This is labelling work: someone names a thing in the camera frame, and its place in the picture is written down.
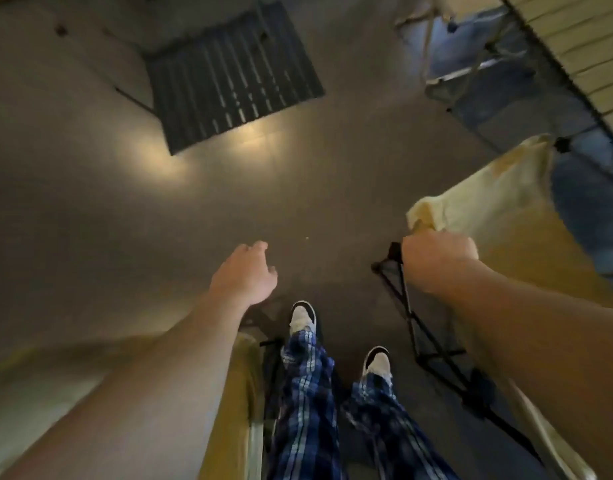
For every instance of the person's right hand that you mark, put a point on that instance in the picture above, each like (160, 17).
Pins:
(436, 254)

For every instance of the person's left hand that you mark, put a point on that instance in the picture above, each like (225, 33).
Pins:
(246, 274)

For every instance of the yellow fabric folding chair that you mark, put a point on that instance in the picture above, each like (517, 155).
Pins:
(236, 394)
(511, 209)

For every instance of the person's left forearm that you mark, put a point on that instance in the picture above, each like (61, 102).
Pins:
(136, 409)

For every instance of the person's right forearm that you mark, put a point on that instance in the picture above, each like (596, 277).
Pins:
(551, 354)

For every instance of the person's left shoe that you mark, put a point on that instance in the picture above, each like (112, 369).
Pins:
(303, 319)

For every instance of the person's shoe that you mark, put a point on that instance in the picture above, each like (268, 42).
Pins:
(303, 319)
(379, 364)

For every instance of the person's right shoe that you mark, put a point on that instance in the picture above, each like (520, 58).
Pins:
(379, 364)

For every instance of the slatted folding table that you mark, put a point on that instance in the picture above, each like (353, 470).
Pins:
(461, 2)
(586, 44)

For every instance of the blue plaid trousers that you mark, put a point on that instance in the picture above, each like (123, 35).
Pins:
(306, 409)

